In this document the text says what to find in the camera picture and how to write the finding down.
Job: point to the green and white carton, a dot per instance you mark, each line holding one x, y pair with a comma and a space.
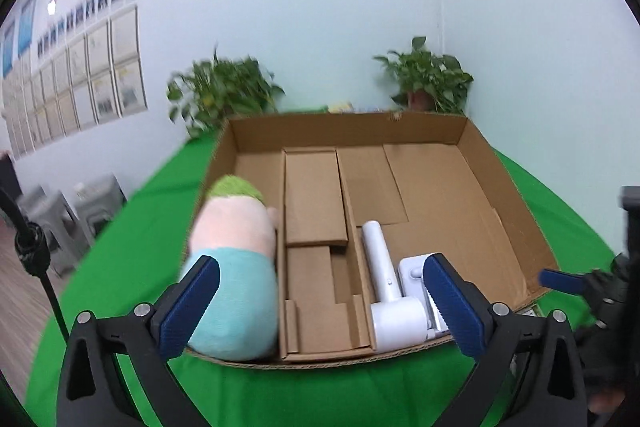
532, 311

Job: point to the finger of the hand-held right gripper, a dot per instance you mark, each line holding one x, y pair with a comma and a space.
560, 279

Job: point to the small cardboard box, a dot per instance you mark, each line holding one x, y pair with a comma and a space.
312, 207

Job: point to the large cardboard box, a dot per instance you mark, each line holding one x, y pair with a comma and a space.
440, 187

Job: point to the person's right hand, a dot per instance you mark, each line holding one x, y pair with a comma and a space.
606, 402

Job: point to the small potted green plant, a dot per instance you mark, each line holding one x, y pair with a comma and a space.
430, 77

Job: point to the grey plastic stool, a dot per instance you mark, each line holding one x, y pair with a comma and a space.
50, 227
100, 212

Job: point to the blue and white wall poster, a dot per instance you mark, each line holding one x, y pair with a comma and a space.
27, 24

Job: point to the green tablecloth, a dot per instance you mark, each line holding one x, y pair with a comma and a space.
150, 227

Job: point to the plush toy with green hair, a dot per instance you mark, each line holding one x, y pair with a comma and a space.
232, 267

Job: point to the wall of framed certificates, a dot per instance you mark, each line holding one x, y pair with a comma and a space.
80, 82

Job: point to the white hair dryer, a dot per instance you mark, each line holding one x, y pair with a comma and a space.
387, 307

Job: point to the dark cabinet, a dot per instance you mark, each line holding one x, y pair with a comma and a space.
7, 177

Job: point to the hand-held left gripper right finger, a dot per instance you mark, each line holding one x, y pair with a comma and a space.
455, 307

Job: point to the bushy potted green plant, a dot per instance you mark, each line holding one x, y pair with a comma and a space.
222, 89

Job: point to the yellow green packet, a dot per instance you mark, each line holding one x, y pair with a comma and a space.
340, 107

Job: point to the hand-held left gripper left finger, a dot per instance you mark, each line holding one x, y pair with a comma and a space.
187, 312

